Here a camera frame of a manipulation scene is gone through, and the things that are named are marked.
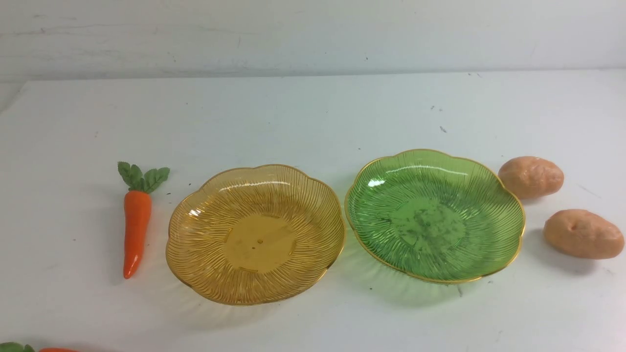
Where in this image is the orange toy carrot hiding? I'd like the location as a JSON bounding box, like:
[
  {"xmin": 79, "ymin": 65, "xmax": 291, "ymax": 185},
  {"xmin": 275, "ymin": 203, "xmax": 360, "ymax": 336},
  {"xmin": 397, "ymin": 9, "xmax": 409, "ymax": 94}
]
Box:
[
  {"xmin": 117, "ymin": 162, "xmax": 170, "ymax": 279},
  {"xmin": 0, "ymin": 342, "xmax": 76, "ymax": 352}
]

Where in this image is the brown toy potato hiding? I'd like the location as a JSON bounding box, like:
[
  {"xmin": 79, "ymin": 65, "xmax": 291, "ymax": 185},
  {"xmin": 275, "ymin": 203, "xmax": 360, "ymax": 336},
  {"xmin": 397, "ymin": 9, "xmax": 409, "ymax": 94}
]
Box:
[
  {"xmin": 498, "ymin": 156, "xmax": 565, "ymax": 200},
  {"xmin": 543, "ymin": 209, "xmax": 625, "ymax": 259}
]

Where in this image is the amber ribbed plastic plate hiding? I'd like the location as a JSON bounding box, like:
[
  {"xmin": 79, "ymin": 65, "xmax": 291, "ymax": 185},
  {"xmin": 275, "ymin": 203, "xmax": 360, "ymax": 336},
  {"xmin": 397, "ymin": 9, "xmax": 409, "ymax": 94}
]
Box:
[{"xmin": 165, "ymin": 163, "xmax": 347, "ymax": 306}]

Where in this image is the green ribbed plastic plate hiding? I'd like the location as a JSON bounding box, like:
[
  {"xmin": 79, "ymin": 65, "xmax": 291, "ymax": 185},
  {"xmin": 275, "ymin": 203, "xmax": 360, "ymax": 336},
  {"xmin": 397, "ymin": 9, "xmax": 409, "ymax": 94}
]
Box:
[{"xmin": 344, "ymin": 149, "xmax": 526, "ymax": 285}]

